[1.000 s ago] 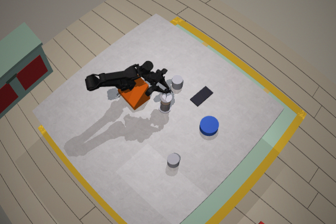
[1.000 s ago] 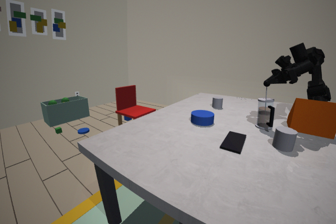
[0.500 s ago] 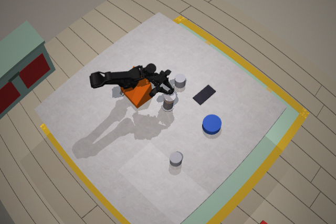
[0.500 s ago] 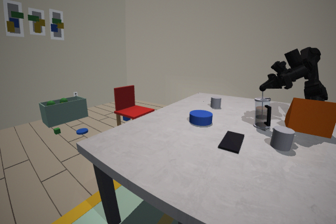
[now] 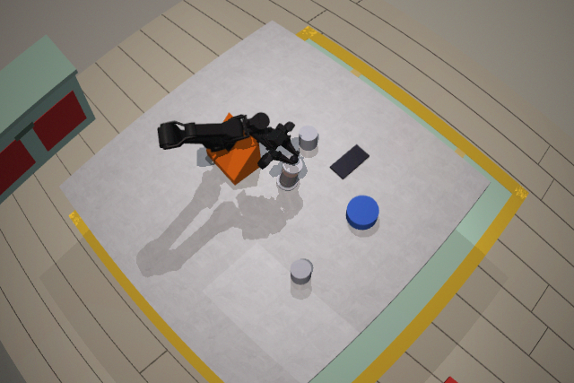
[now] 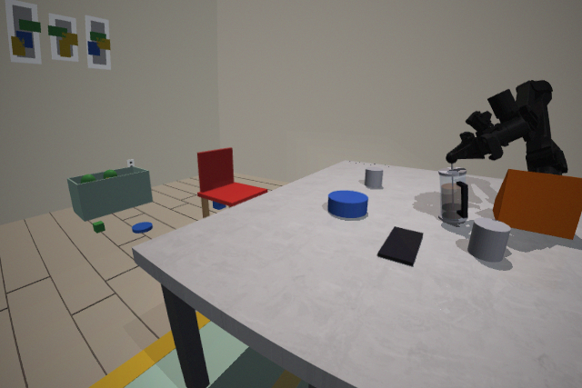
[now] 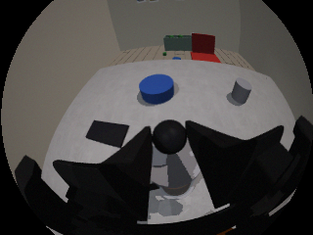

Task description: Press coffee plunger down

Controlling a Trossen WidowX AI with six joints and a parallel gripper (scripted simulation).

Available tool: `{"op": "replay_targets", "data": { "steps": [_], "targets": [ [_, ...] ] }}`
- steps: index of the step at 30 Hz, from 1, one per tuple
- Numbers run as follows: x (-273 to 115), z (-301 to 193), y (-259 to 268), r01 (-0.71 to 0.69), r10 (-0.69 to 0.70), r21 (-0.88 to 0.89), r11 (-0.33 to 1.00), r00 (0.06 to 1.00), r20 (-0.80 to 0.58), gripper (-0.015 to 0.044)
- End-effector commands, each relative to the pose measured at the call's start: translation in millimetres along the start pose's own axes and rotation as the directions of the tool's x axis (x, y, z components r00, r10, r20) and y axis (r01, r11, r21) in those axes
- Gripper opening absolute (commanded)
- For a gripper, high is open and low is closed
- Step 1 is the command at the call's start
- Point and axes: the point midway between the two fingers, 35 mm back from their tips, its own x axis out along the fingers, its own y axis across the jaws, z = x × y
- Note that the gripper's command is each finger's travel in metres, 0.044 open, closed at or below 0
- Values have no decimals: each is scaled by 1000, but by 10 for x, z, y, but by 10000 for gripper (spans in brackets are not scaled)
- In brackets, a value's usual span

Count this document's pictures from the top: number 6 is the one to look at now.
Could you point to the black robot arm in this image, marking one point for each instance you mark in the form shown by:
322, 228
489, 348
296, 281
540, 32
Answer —
526, 117

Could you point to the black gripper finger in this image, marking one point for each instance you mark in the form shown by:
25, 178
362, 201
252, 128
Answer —
464, 142
471, 151

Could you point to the glass french press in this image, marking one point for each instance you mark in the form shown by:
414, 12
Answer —
453, 193

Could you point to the grey cylinder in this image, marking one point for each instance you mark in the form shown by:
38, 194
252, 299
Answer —
488, 239
373, 177

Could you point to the black flat rectangular pad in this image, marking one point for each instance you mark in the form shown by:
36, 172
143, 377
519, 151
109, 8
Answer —
401, 246

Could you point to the blue short cylinder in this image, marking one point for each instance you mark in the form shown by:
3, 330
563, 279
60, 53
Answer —
347, 204

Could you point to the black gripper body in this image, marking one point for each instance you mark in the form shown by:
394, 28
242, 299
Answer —
491, 143

